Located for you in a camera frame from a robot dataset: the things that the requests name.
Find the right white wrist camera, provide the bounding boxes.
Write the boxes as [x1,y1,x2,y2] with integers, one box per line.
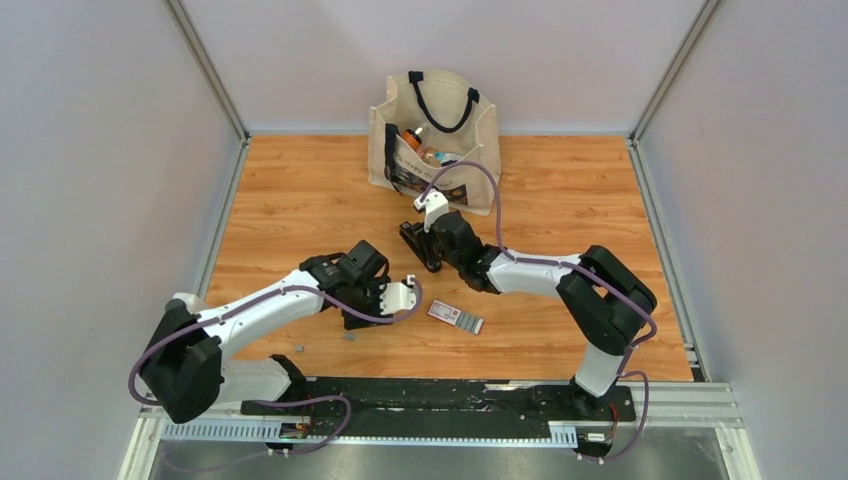
[413,189,450,232]

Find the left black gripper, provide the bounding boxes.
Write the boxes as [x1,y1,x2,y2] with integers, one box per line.
[342,275,394,332]

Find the staple box with staples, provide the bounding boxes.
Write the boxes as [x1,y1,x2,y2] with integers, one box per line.
[427,300,484,335]

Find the black stapler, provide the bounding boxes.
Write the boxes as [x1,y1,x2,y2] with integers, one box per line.
[399,222,442,273]

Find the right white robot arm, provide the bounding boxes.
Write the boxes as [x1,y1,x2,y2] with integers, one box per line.
[400,211,657,419]

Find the orange capped bottle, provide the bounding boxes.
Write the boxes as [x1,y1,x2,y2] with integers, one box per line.
[401,126,426,153]

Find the beige canvas tote bag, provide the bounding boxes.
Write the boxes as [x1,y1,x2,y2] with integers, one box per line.
[367,69,501,215]

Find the packaged items in bag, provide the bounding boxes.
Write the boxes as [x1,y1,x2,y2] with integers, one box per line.
[419,147,464,168]

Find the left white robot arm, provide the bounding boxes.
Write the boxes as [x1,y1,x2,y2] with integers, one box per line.
[130,240,420,424]

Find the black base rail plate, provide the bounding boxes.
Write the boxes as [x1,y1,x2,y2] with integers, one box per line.
[279,377,638,440]

